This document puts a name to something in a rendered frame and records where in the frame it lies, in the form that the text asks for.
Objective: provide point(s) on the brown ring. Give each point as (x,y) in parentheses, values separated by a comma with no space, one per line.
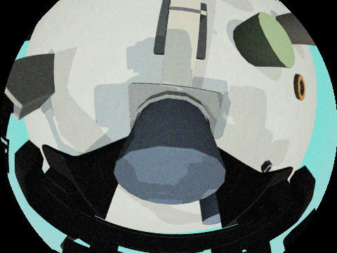
(299,87)

